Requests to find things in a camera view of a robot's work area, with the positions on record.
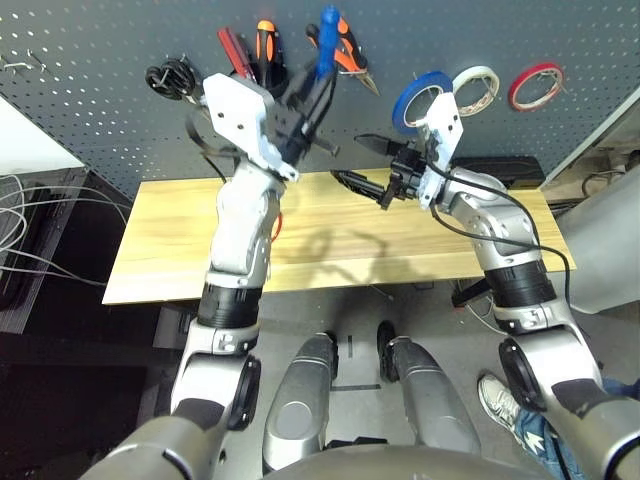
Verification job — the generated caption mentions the silver right robot leg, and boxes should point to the silver right robot leg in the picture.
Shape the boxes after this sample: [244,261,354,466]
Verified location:
[377,321,481,456]

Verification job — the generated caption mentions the grey cable bundle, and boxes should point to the grey cable bundle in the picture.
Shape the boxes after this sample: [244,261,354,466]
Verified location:
[0,174,131,289]

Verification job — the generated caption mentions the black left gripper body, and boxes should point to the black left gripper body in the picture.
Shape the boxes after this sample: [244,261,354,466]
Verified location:
[263,96,342,167]

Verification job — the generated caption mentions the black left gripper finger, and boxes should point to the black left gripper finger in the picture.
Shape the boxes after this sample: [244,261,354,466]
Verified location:
[302,73,338,145]
[280,65,320,110]

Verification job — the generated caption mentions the black-handled scissors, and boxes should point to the black-handled scissors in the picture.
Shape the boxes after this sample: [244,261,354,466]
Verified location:
[144,58,201,104]

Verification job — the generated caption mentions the black under-table bracket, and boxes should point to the black under-table bracket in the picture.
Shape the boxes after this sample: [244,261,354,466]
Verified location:
[451,278,494,309]

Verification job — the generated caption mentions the orange-handled needle-nose pliers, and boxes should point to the orange-handled needle-nose pliers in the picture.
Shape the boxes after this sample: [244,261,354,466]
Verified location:
[305,17,381,96]

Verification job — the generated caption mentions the silver robot leg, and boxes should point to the silver robot leg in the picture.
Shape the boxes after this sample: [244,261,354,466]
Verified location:
[262,332,341,474]
[377,321,481,456]

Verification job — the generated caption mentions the red tape roll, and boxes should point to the red tape roll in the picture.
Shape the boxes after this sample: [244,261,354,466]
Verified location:
[507,62,565,113]

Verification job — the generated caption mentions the white metal shelf frame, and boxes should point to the white metal shelf frame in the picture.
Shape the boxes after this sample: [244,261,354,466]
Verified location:
[542,84,640,189]

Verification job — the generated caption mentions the white desk panel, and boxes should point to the white desk panel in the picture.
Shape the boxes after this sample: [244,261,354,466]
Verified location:
[0,94,86,176]

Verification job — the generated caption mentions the white sneaker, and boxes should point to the white sneaker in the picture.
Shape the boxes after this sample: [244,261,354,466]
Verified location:
[477,374,524,444]

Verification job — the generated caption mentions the white tape roll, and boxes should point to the white tape roll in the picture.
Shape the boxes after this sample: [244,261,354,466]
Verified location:
[451,64,501,118]

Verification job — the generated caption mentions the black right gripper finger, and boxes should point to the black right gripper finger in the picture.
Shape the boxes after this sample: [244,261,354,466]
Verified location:
[353,132,402,158]
[330,169,390,200]

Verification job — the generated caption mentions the orange and black screwdriver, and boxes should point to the orange and black screwdriver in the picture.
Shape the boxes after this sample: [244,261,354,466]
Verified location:
[255,19,279,86]

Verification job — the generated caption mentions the silver left robot leg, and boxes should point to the silver left robot leg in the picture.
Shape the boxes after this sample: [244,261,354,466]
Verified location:
[262,332,341,474]

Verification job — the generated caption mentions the blue-handled screwdriver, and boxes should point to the blue-handled screwdriver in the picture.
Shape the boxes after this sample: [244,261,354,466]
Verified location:
[313,4,341,81]

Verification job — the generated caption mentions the black cup holder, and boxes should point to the black cup holder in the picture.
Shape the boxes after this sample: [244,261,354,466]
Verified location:
[249,59,294,101]

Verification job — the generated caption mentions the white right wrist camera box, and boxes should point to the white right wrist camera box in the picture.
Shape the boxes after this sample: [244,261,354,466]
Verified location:
[417,92,465,211]

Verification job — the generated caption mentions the blue tape roll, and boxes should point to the blue tape roll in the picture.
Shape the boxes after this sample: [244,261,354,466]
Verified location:
[391,70,454,136]

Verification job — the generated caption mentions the grey robot torso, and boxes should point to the grey robot torso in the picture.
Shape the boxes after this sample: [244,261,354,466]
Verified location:
[259,439,556,480]

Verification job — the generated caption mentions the light grey appliance housing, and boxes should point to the light grey appliance housing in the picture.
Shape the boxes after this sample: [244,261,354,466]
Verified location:
[559,164,640,316]

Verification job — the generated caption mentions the blue jeans leg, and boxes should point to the blue jeans leg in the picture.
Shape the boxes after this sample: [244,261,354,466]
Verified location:
[514,379,640,480]

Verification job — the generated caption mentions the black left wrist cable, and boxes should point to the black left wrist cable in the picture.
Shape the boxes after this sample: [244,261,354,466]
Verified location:
[184,107,241,184]

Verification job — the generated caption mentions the dark grey pegboard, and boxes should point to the dark grey pegboard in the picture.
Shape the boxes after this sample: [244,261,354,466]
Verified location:
[0,0,640,191]

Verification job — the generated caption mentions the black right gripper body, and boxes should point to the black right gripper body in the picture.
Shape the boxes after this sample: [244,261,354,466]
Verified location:
[378,141,430,211]

